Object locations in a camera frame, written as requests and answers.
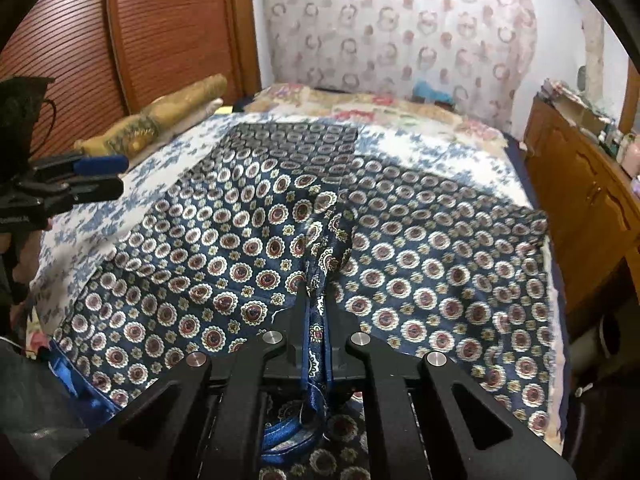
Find wooden louvered wardrobe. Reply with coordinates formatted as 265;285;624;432
0;0;261;161

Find wooden cabinet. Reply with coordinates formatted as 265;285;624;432
522;95;640;341

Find small blue cloth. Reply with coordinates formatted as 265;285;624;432
412;80;451;103

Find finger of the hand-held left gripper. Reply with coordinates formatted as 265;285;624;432
30;155;130;181
17;177;125;218

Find blue patterned satin garment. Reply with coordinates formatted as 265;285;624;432
50;122;568;480

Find black chair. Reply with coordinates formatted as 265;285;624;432
560;300;640;480

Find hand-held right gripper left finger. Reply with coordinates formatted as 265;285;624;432
50;290;313;480

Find beige floral blanket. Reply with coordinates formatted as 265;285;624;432
22;82;511;356

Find dark grey cloth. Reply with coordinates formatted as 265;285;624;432
0;340;101;480

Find beige window curtain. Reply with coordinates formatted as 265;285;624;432
582;10;606;96

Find cardboard box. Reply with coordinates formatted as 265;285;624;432
555;92;608;133

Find white blue floral bed sheet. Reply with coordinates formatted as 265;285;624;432
30;110;568;441

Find yellow rolled bolster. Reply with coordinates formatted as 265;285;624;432
75;74;228;156

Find ring print curtain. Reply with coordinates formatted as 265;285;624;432
260;0;538;133

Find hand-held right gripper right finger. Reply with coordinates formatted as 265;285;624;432
322;305;576;480

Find grey trash bin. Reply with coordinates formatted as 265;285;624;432
570;310;626;376

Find pink bottle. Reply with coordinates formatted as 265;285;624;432
622;132;640;178

